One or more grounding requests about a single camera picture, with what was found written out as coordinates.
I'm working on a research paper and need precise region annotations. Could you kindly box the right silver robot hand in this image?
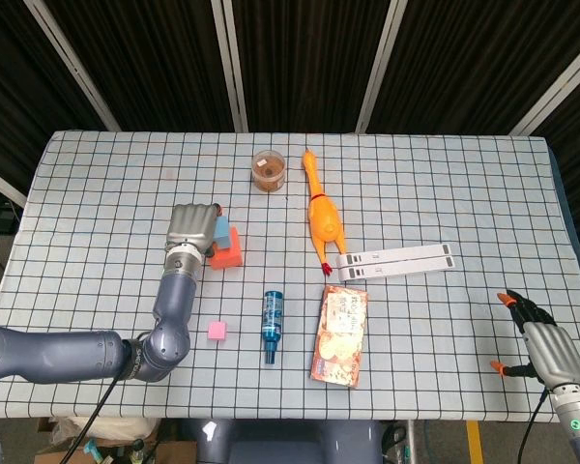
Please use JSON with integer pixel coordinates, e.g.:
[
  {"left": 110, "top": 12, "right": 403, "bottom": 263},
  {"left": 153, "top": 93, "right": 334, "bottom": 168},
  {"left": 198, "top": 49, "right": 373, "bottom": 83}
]
[{"left": 489, "top": 288, "right": 580, "bottom": 391}]

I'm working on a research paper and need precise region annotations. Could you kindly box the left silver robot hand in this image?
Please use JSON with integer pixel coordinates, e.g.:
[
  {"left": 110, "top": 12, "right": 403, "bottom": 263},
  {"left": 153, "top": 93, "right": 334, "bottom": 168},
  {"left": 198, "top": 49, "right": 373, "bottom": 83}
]
[{"left": 165, "top": 202, "right": 223, "bottom": 257}]

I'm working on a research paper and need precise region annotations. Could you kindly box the medium blue foam cube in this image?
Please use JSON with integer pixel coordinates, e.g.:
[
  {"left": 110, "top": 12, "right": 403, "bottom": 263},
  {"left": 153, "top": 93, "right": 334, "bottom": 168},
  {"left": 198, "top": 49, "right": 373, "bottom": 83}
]
[{"left": 212, "top": 215, "right": 232, "bottom": 250}]

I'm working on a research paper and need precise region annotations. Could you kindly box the large orange foam cube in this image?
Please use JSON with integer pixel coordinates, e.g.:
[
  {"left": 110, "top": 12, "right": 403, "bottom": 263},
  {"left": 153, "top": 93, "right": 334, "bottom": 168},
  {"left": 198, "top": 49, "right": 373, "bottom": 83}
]
[{"left": 208, "top": 227, "right": 245, "bottom": 271}]

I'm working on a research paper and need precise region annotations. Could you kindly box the clear jar of rubber bands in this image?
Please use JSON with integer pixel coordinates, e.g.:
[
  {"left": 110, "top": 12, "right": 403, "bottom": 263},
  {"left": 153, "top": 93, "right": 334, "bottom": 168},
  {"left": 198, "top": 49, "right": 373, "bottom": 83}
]
[{"left": 250, "top": 149, "right": 287, "bottom": 193}]

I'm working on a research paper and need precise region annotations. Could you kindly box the blue spray bottle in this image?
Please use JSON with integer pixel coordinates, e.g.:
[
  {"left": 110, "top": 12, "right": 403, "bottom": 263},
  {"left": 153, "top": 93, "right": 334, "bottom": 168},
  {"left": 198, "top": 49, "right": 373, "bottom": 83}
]
[{"left": 261, "top": 290, "right": 285, "bottom": 366}]

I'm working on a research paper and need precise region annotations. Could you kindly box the orange rubber chicken toy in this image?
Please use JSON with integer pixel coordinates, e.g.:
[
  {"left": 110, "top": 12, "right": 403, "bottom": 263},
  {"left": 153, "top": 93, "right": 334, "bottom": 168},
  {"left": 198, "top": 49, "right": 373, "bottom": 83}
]
[{"left": 303, "top": 149, "right": 348, "bottom": 276}]

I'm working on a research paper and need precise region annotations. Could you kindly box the metal table leg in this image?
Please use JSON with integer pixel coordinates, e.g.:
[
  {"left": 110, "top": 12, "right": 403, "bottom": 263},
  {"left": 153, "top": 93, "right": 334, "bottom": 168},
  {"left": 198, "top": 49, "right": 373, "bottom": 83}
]
[{"left": 404, "top": 419, "right": 419, "bottom": 464}]

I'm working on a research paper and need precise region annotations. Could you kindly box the dark pleated curtain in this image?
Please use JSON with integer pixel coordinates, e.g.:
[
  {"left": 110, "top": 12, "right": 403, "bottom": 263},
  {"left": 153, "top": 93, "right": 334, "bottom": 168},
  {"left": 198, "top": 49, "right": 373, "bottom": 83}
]
[{"left": 0, "top": 0, "right": 580, "bottom": 291}]

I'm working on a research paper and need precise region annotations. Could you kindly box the white power strip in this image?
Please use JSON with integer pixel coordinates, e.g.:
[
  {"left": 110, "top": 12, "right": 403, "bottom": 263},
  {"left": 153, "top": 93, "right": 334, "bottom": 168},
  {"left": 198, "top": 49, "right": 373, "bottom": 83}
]
[
  {"left": 340, "top": 254, "right": 457, "bottom": 282},
  {"left": 336, "top": 243, "right": 453, "bottom": 270}
]

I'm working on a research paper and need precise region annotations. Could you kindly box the orange cookie box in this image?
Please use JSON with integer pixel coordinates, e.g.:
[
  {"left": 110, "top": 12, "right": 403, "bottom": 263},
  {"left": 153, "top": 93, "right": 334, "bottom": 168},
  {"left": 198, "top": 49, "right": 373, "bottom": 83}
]
[{"left": 309, "top": 284, "right": 369, "bottom": 390}]

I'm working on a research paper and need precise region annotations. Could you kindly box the white black-grid tablecloth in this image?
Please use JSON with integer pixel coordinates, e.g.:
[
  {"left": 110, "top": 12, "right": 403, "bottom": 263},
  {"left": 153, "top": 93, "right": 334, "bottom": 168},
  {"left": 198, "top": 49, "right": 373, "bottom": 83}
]
[{"left": 0, "top": 129, "right": 580, "bottom": 421}]

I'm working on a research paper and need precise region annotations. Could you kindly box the white plastic bag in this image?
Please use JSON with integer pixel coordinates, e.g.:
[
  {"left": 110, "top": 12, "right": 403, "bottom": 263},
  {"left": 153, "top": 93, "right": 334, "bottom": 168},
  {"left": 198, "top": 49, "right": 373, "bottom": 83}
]
[{"left": 52, "top": 416, "right": 160, "bottom": 444}]

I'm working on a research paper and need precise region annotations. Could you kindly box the cardboard box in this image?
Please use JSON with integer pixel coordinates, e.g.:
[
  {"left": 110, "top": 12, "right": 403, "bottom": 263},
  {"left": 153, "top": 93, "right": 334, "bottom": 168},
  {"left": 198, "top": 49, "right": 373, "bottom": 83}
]
[{"left": 33, "top": 418, "right": 197, "bottom": 464}]

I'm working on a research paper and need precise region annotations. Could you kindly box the blue-grey robot torso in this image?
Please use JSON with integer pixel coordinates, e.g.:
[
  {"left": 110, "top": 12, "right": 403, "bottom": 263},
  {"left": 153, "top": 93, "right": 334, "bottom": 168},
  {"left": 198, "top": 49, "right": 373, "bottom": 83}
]
[{"left": 192, "top": 418, "right": 386, "bottom": 464}]

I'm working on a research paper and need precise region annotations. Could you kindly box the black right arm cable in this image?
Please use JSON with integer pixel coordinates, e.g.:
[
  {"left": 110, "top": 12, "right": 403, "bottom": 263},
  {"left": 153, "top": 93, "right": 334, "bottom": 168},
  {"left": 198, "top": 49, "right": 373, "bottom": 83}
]
[{"left": 520, "top": 391, "right": 550, "bottom": 464}]

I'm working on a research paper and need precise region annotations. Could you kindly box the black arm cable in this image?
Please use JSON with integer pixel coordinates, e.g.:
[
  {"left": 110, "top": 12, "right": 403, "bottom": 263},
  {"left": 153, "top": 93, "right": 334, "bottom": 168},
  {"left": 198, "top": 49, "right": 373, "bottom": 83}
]
[
  {"left": 60, "top": 374, "right": 122, "bottom": 464},
  {"left": 520, "top": 391, "right": 550, "bottom": 464}
]

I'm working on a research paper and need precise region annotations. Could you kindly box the white double frame post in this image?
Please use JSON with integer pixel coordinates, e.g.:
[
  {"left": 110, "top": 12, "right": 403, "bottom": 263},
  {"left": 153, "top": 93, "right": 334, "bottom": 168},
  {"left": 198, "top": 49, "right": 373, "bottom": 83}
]
[{"left": 210, "top": 0, "right": 250, "bottom": 132}]

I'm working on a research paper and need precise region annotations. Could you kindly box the white slanted frame post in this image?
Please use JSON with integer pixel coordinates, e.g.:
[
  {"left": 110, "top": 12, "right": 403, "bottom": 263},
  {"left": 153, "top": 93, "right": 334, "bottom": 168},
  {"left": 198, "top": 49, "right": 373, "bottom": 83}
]
[{"left": 22, "top": 0, "right": 122, "bottom": 132}]

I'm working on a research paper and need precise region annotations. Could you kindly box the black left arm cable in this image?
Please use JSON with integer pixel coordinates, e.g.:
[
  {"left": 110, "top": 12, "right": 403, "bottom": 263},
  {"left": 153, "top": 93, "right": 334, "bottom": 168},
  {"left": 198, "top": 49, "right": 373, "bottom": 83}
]
[{"left": 60, "top": 374, "right": 122, "bottom": 464}]

